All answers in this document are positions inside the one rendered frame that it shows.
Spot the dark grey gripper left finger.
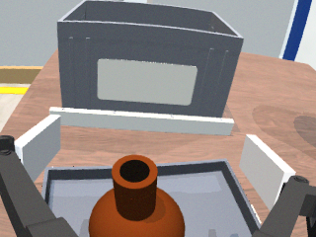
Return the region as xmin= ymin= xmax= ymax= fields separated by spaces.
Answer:
xmin=0 ymin=115 xmax=79 ymax=237

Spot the orange bottle with green base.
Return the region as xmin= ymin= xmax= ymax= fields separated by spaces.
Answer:
xmin=88 ymin=155 xmax=186 ymax=237

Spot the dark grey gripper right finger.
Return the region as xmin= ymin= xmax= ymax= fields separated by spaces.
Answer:
xmin=239 ymin=134 xmax=316 ymax=237

